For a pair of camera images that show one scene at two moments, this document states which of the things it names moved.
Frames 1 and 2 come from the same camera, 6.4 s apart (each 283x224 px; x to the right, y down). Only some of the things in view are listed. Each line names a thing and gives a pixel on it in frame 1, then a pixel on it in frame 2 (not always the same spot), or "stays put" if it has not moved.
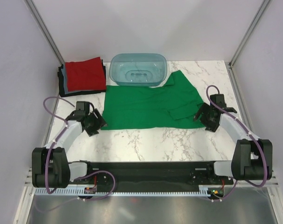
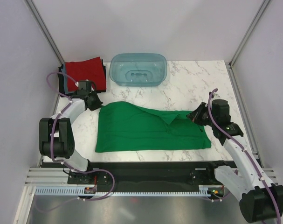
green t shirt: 175,105 -> 124,127
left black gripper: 100,122 -> 98,104
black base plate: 152,175 stays put
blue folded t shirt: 64,71 stays put
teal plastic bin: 138,69 stays put
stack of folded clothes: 61,84 stays put
